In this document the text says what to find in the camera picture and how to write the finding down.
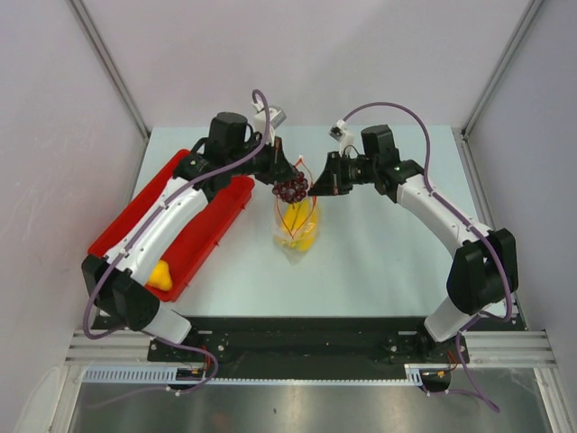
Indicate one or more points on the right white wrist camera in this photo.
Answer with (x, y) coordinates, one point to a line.
(339, 132)

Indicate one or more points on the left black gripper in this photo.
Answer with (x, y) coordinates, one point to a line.
(278, 167)

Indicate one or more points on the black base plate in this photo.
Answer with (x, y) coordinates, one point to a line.
(316, 348)

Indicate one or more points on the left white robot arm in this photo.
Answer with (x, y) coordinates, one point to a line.
(116, 282)

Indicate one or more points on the red plastic tray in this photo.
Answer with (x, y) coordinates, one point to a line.
(198, 238)

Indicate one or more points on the yellow toy banana bunch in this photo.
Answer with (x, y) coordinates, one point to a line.
(296, 225)

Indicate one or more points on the aluminium frame rail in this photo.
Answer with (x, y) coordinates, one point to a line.
(499, 349)

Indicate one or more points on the yellow toy pear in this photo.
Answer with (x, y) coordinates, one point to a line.
(160, 278)

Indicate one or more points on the clear orange zip bag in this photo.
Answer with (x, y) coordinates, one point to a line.
(292, 257)

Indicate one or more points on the purple toy grape bunch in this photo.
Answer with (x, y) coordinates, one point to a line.
(291, 191)

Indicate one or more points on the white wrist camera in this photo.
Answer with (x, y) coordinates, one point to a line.
(267, 120)
(339, 132)

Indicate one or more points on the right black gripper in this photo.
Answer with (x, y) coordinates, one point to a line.
(331, 182)

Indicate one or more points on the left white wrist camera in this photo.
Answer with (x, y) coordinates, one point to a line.
(267, 120)

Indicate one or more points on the white slotted cable duct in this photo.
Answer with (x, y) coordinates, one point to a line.
(166, 375)

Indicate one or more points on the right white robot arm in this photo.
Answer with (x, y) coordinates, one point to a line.
(484, 268)

